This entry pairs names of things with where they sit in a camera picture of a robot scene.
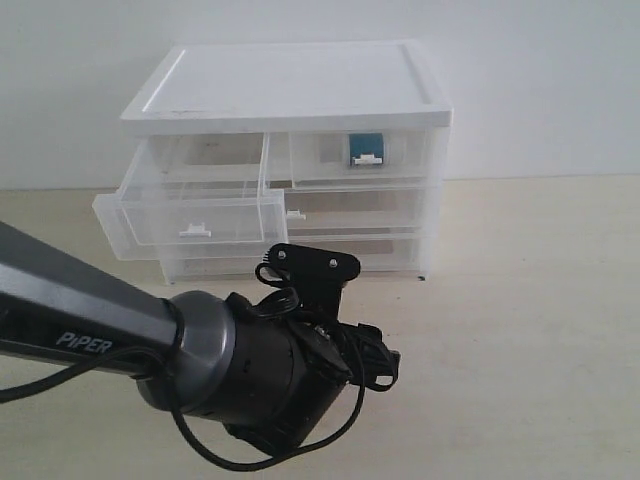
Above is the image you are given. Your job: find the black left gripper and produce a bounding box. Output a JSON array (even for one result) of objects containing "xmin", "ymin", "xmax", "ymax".
[{"xmin": 289, "ymin": 294, "xmax": 401, "ymax": 393}]

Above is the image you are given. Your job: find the teal white tape roll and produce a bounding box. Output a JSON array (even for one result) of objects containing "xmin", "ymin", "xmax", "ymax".
[{"xmin": 347, "ymin": 132, "xmax": 385, "ymax": 168}]

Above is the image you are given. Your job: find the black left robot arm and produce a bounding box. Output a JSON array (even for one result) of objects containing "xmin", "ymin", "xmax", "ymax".
[{"xmin": 1, "ymin": 225, "xmax": 400, "ymax": 456}]

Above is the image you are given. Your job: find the clear middle wide drawer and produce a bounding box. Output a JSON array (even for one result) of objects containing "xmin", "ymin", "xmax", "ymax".
[{"xmin": 284, "ymin": 188, "xmax": 434, "ymax": 230}]

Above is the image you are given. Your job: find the clear wide drawer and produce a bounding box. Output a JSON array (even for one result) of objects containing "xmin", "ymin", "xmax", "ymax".
[
  {"xmin": 160, "ymin": 231, "xmax": 431, "ymax": 283},
  {"xmin": 284, "ymin": 188, "xmax": 434, "ymax": 230}
]

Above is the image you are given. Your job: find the clear bottom wide drawer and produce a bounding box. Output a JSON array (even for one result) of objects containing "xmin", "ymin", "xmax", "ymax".
[{"xmin": 160, "ymin": 231, "xmax": 431, "ymax": 283}]

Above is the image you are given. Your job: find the white plastic drawer cabinet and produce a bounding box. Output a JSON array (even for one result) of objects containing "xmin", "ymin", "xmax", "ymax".
[{"xmin": 119, "ymin": 38, "xmax": 454, "ymax": 286}]

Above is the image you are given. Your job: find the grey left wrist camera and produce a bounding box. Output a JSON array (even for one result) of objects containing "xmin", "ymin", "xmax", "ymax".
[{"xmin": 255, "ymin": 243, "xmax": 361, "ymax": 315}]

